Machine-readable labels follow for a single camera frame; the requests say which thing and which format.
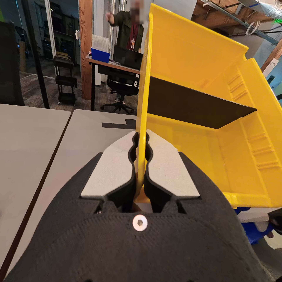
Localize black rolling cart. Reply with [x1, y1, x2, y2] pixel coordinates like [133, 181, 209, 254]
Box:
[52, 56, 78, 106]

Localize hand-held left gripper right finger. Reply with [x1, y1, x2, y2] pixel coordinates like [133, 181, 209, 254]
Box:
[144, 129, 200, 210]

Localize blue plastic bin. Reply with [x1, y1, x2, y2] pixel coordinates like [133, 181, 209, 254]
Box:
[234, 207, 275, 245]

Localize black office chair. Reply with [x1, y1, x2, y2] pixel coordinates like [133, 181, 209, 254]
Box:
[100, 74, 140, 115]

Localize wooden desk black legs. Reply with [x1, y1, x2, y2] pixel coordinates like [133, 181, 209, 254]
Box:
[85, 55, 141, 111]

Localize small blue bin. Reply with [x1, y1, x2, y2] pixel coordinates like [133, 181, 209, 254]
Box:
[90, 47, 111, 63]

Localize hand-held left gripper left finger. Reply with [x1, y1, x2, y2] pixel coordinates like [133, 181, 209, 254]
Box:
[80, 131, 139, 207]

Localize silver air duct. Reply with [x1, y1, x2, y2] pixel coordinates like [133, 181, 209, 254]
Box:
[253, 0, 282, 21]

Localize black laptop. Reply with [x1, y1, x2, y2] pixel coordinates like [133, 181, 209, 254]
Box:
[113, 45, 144, 71]

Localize white paper stack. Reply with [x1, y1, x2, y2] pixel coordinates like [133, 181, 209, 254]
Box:
[92, 34, 110, 54]

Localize yellow plastic bin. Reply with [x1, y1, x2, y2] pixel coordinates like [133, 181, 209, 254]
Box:
[134, 3, 282, 209]

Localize black divider panel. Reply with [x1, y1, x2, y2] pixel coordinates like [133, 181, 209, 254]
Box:
[147, 76, 258, 130]

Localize wooden post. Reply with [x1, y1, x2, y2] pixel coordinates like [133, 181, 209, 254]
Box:
[78, 0, 94, 101]

